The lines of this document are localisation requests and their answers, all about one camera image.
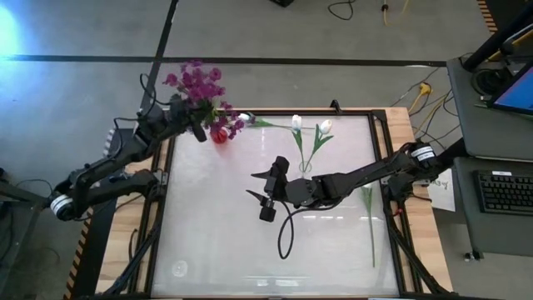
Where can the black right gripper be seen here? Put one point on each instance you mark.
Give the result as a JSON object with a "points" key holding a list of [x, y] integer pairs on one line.
{"points": [[278, 183]]}

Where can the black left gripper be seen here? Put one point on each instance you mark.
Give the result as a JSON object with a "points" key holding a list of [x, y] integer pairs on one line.
{"points": [[181, 121]]}

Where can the red glass vase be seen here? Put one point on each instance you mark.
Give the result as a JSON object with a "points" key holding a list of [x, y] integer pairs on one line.
{"points": [[219, 136]]}

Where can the clear glass vase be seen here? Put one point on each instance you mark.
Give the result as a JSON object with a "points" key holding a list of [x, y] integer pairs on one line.
{"points": [[300, 168]]}

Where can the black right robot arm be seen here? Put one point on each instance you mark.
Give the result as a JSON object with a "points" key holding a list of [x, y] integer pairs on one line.
{"points": [[375, 168]]}

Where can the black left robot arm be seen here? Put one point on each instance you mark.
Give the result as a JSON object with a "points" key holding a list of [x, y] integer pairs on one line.
{"points": [[125, 150]]}

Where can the white paper note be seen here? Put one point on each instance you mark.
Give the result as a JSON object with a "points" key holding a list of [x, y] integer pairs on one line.
{"points": [[443, 196]]}

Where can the black metal stand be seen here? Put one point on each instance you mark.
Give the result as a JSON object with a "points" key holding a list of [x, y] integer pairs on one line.
{"points": [[25, 200]]}

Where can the grey desk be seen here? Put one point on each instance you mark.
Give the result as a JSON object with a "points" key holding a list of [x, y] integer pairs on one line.
{"points": [[470, 133], [491, 233]]}

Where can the black keyboard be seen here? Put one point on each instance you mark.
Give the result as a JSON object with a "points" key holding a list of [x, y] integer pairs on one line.
{"points": [[504, 192]]}

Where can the laptop with blue screen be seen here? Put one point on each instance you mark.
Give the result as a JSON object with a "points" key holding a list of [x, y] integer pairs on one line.
{"points": [[520, 93]]}

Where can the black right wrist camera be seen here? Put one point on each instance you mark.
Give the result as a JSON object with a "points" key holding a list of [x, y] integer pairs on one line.
{"points": [[267, 213]]}

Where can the black aluminium table frame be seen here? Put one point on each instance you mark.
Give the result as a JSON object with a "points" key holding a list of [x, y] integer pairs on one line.
{"points": [[354, 112]]}

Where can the black orange striped base plate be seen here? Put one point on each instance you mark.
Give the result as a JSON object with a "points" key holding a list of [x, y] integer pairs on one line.
{"points": [[93, 250]]}

